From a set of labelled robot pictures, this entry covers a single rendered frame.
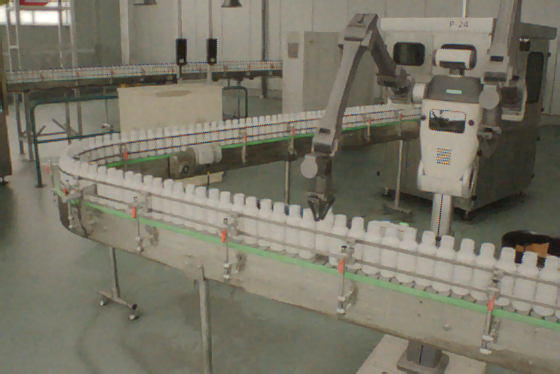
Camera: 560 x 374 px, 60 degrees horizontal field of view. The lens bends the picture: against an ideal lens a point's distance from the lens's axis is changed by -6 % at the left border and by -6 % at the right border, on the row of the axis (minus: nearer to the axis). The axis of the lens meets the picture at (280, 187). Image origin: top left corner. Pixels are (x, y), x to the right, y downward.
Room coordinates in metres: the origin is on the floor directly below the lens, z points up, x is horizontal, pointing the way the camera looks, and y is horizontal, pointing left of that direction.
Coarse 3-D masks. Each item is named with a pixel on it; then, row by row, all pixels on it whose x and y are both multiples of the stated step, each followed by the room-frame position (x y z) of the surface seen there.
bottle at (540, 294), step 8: (552, 256) 1.23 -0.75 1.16; (544, 264) 1.22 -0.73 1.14; (552, 264) 1.20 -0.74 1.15; (544, 272) 1.21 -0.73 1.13; (552, 272) 1.19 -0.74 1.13; (552, 280) 1.18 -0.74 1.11; (536, 288) 1.22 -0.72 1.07; (544, 288) 1.19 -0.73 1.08; (552, 288) 1.18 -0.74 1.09; (536, 296) 1.21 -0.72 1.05; (544, 296) 1.19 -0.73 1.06; (552, 296) 1.18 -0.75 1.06; (536, 312) 1.20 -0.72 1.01; (544, 312) 1.18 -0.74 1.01; (552, 312) 1.19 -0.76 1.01
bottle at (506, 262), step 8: (504, 248) 1.29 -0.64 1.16; (512, 248) 1.28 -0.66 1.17; (504, 256) 1.26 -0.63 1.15; (512, 256) 1.26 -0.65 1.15; (496, 264) 1.27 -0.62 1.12; (504, 264) 1.26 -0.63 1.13; (512, 264) 1.25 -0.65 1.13; (512, 272) 1.24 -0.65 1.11; (504, 280) 1.25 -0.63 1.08; (512, 280) 1.25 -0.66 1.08; (504, 288) 1.24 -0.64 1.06; (512, 288) 1.25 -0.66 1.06; (496, 304) 1.25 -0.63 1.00; (504, 304) 1.24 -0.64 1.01
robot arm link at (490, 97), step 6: (510, 66) 1.44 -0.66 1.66; (510, 72) 1.43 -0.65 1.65; (510, 78) 1.43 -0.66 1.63; (486, 84) 1.39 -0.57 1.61; (492, 84) 1.39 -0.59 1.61; (498, 84) 1.40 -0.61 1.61; (504, 84) 1.43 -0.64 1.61; (486, 90) 1.38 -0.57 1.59; (492, 90) 1.38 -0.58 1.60; (498, 90) 1.41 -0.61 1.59; (480, 96) 1.39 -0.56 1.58; (486, 96) 1.38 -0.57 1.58; (492, 96) 1.37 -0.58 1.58; (498, 96) 1.37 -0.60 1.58; (480, 102) 1.39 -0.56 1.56; (486, 102) 1.38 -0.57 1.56; (492, 102) 1.37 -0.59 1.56; (498, 102) 1.37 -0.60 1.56; (486, 108) 1.38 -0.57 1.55
